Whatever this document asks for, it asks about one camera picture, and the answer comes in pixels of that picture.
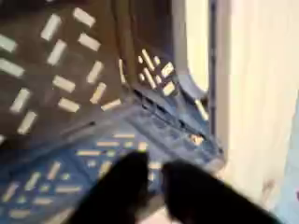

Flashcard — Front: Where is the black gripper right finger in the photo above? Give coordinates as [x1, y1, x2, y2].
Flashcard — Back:
[161, 160, 283, 224]

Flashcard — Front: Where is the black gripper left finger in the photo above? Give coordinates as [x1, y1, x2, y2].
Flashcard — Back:
[64, 150, 151, 224]

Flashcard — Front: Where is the grey perforated plastic basket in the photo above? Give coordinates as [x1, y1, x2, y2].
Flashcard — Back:
[0, 0, 227, 224]

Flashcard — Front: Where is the pale blue sheet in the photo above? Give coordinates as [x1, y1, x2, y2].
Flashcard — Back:
[273, 92, 299, 224]

